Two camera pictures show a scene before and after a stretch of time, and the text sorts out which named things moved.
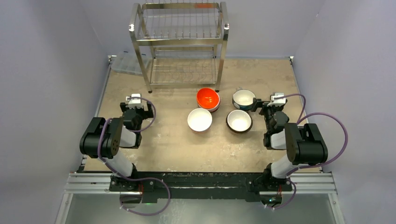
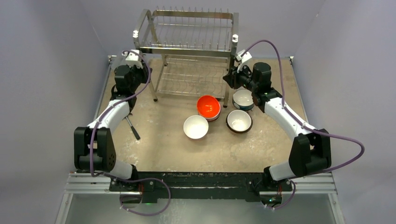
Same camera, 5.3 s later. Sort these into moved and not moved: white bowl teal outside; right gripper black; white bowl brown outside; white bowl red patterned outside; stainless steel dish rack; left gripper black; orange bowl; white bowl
Moved: orange bowl; stainless steel dish rack; left gripper black; right gripper black; white bowl; white bowl red patterned outside
Not moved: white bowl brown outside; white bowl teal outside
